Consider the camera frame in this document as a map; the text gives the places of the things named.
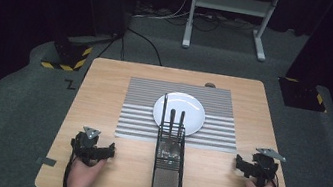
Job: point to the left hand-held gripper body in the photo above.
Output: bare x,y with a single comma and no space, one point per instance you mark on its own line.
86,146

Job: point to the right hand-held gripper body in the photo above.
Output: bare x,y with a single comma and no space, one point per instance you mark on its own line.
263,168

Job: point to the steel spoon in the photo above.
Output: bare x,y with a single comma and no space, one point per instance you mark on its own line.
172,118

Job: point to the person's left hand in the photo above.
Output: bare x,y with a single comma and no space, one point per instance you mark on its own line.
82,178

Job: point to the grey striped placemat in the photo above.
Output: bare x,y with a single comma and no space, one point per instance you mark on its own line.
138,109

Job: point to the white round plate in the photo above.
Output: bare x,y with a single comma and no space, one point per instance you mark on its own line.
191,107

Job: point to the hazard-striped black stand base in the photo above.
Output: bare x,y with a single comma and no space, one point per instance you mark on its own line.
69,56
301,94

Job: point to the round dark table grommet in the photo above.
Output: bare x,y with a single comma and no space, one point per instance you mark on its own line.
210,85

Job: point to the white metal stand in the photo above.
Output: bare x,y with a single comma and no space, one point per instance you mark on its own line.
232,4

